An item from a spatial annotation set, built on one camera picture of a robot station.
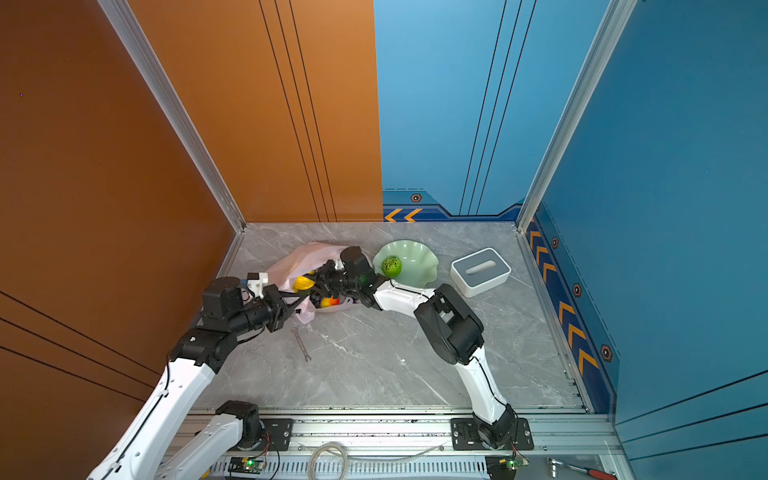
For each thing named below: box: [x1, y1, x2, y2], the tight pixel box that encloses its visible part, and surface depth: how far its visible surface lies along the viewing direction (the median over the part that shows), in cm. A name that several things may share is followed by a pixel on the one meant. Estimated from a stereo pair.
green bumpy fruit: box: [381, 255, 403, 278], surface depth 102 cm
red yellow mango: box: [321, 295, 341, 308], surface depth 93 cm
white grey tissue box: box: [450, 247, 512, 298], surface depth 104 cm
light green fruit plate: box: [372, 240, 439, 288], surface depth 107 cm
